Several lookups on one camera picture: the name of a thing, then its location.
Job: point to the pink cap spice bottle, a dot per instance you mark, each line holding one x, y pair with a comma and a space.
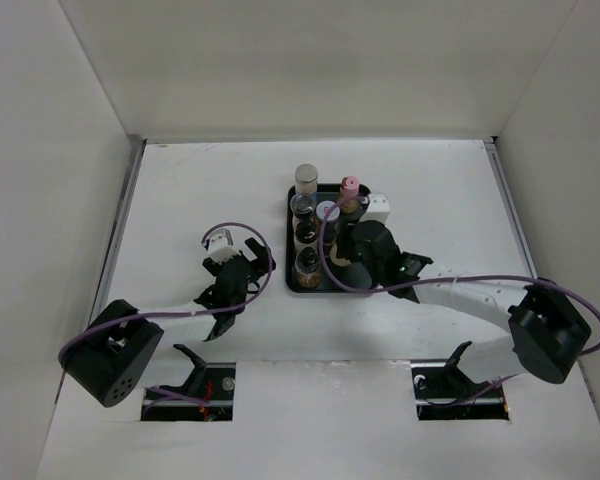
348, 195

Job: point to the black cap spice jar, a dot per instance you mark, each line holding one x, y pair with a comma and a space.
330, 234

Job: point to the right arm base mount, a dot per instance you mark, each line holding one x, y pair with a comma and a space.
443, 393

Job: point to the white lid sauce jar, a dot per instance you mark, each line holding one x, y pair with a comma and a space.
327, 211

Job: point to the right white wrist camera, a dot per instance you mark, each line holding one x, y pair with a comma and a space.
377, 208

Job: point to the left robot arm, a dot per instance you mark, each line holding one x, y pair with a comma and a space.
110, 357

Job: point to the black lid bottle front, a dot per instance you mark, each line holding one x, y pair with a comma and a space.
305, 235

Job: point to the clear top pepper grinder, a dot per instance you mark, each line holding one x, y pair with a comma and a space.
302, 205

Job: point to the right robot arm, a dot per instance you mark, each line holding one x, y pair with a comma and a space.
544, 334

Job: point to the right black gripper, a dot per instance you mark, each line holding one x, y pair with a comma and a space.
346, 239

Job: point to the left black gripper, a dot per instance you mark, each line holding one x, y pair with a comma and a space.
263, 260

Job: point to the silver lid grain bottle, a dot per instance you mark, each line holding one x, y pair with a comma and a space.
306, 179

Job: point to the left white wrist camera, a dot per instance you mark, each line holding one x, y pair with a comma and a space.
219, 246

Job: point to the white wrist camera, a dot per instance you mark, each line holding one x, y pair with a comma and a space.
219, 246
377, 208

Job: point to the black rectangular tray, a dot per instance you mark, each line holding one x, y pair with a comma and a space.
325, 191

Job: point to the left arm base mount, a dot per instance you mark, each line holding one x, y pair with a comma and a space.
193, 390

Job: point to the yellow cap spice bottle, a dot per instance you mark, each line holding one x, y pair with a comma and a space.
337, 258

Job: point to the black lid bottle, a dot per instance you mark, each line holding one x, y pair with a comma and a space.
308, 268
305, 235

